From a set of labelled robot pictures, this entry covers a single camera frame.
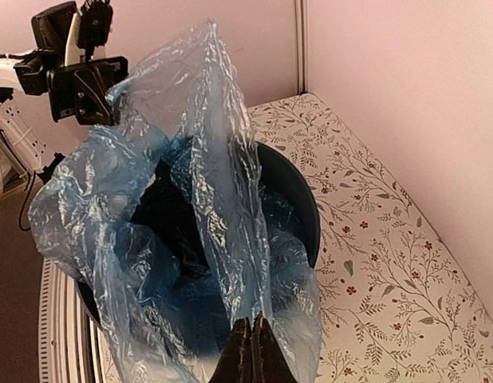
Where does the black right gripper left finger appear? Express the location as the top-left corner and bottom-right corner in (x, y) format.
(214, 318), (253, 383)

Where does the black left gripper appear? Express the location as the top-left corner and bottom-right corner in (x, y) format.
(14, 1), (128, 126)

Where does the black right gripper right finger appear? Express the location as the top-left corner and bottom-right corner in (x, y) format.
(252, 314), (297, 383)

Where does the dark grey trash bin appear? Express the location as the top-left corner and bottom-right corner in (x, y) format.
(94, 139), (320, 338)

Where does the blue plastic trash bag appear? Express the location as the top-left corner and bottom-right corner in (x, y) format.
(29, 20), (322, 382)

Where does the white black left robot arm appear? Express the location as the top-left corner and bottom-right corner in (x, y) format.
(0, 1), (128, 183)

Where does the floral patterned table mat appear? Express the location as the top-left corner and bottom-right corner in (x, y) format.
(249, 94), (493, 382)

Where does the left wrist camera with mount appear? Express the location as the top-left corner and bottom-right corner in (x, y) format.
(64, 1), (113, 66)

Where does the aluminium front rail frame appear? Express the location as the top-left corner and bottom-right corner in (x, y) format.
(37, 259), (105, 383)

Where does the left aluminium corner post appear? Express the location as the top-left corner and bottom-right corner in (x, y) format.
(294, 0), (309, 94)

